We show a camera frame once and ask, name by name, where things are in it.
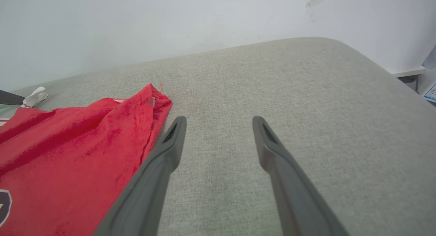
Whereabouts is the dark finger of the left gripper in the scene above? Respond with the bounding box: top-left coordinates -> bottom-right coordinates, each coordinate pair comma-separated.
0,90 -> 26,106

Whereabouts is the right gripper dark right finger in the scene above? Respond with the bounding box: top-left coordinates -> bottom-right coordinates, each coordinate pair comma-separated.
252,116 -> 350,236

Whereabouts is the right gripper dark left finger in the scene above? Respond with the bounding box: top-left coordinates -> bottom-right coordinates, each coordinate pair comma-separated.
92,116 -> 187,236

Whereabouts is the red and white basketball jersey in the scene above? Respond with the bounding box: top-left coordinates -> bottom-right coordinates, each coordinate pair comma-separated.
0,83 -> 173,236

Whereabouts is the white paper with blue print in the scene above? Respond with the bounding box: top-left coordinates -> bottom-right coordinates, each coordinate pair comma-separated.
422,82 -> 436,103

